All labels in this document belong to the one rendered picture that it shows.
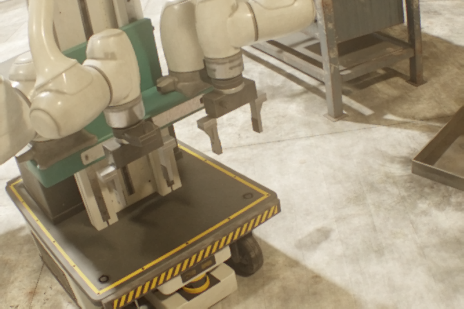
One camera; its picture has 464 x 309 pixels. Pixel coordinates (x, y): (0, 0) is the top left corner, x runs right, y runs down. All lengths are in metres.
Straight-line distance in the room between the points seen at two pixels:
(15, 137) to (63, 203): 0.66
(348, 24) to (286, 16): 1.55
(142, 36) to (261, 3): 0.47
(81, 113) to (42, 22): 0.20
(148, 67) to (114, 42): 0.56
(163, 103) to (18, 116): 0.47
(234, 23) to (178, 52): 0.34
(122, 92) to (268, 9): 0.40
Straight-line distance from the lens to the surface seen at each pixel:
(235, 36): 1.30
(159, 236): 1.76
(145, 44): 1.68
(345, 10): 2.84
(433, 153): 2.59
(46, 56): 1.09
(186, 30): 1.57
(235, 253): 1.95
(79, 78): 1.08
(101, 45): 1.15
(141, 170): 1.90
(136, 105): 1.21
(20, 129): 1.33
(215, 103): 1.36
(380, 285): 1.93
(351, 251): 2.07
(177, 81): 1.64
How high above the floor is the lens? 1.38
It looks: 29 degrees down
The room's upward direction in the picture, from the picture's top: 10 degrees counter-clockwise
